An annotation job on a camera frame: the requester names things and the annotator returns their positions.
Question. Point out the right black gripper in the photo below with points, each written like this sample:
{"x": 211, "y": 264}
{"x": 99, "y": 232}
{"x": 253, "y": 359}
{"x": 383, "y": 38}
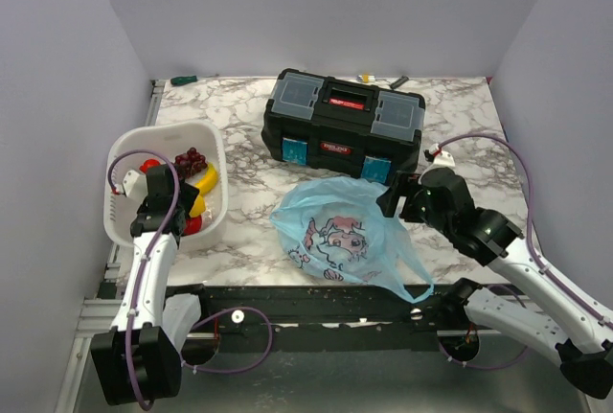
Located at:
{"x": 408, "y": 185}

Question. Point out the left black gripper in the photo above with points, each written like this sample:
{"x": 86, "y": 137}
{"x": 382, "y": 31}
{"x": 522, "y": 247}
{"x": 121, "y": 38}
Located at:
{"x": 188, "y": 195}

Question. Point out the yellow fake banana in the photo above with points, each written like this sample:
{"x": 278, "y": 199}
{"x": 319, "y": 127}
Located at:
{"x": 208, "y": 181}

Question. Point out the red fake fruit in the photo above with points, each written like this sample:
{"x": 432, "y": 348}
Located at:
{"x": 193, "y": 226}

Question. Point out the dark red fake grapes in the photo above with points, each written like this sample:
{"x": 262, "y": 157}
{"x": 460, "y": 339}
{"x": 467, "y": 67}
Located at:
{"x": 190, "y": 163}

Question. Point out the light blue plastic bag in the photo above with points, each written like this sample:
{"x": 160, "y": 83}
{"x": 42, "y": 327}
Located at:
{"x": 333, "y": 229}

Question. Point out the yellow fake fruit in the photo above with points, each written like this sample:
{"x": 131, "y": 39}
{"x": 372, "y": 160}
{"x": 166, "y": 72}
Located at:
{"x": 198, "y": 208}

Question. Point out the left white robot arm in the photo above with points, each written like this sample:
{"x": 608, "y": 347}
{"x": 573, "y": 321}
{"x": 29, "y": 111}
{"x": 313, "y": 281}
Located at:
{"x": 139, "y": 358}

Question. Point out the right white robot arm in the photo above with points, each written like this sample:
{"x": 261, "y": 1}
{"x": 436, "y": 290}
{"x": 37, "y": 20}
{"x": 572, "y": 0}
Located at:
{"x": 571, "y": 329}

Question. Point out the red fake pear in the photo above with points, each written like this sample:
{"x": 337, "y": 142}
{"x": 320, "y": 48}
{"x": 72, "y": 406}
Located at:
{"x": 148, "y": 164}

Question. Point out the white plastic basket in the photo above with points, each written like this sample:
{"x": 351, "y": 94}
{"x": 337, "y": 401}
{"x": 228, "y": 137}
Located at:
{"x": 171, "y": 140}

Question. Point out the black plastic toolbox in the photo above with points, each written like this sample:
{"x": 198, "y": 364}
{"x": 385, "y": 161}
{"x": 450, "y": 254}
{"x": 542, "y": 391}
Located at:
{"x": 361, "y": 130}

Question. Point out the small black clip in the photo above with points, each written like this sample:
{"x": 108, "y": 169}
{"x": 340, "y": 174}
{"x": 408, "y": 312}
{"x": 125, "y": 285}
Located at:
{"x": 398, "y": 82}

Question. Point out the yellow white small connector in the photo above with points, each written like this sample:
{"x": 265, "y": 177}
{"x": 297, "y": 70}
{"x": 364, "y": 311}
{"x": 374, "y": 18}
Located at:
{"x": 366, "y": 78}

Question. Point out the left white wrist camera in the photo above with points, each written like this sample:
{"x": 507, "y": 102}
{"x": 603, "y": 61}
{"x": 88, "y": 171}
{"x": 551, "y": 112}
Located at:
{"x": 133, "y": 186}

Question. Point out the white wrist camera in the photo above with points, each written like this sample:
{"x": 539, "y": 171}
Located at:
{"x": 436, "y": 156}
{"x": 133, "y": 186}

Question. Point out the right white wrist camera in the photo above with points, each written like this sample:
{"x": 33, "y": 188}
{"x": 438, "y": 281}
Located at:
{"x": 436, "y": 156}

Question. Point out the green handled screwdriver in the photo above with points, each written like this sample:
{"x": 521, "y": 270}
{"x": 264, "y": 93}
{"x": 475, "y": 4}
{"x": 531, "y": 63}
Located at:
{"x": 185, "y": 80}

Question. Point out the aluminium frame profile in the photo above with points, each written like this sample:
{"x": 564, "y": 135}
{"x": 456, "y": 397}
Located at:
{"x": 96, "y": 316}

